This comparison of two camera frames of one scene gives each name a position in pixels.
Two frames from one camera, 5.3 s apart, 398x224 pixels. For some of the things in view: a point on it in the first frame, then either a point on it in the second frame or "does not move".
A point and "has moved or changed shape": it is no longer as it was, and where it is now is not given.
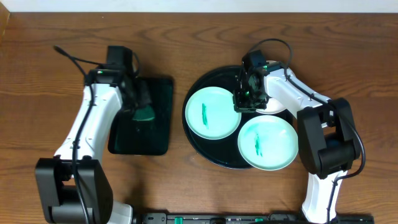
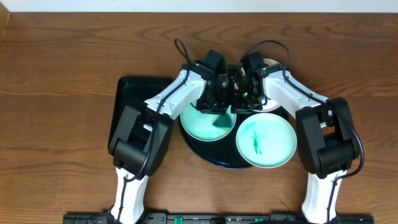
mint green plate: (268, 142) does not move
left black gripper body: (142, 98) -> (212, 104)
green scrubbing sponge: (143, 114) has moved or changed shape
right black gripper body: (249, 100) does not move
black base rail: (283, 218) does not move
